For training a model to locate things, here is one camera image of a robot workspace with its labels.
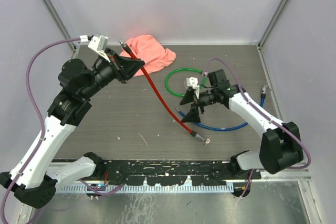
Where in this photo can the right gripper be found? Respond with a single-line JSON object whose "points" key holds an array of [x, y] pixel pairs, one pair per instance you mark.
{"points": [[192, 115]]}

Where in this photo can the pink cloth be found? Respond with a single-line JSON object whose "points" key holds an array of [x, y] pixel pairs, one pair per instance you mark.
{"points": [[149, 50]]}

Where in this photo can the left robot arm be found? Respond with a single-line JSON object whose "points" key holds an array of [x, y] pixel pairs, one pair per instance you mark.
{"points": [[31, 181]]}

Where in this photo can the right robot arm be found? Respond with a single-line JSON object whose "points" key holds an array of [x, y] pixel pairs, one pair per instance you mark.
{"points": [[280, 146]]}

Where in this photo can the red cable lock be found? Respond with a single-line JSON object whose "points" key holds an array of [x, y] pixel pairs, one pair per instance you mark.
{"points": [[194, 134]]}

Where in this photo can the slotted cable duct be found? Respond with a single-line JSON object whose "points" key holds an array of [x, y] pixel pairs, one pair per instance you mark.
{"points": [[78, 188]]}

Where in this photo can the green cable lock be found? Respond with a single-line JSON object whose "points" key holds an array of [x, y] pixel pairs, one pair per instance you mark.
{"points": [[170, 87]]}

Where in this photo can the blue cable lock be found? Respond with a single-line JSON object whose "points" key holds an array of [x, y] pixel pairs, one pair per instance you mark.
{"points": [[263, 94]]}

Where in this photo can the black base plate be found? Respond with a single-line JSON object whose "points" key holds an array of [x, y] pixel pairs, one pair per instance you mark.
{"points": [[166, 173]]}

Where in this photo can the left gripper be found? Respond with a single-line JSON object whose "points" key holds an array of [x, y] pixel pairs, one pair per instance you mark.
{"points": [[124, 67]]}

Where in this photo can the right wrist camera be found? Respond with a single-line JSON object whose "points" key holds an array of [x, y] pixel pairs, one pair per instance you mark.
{"points": [[192, 82]]}

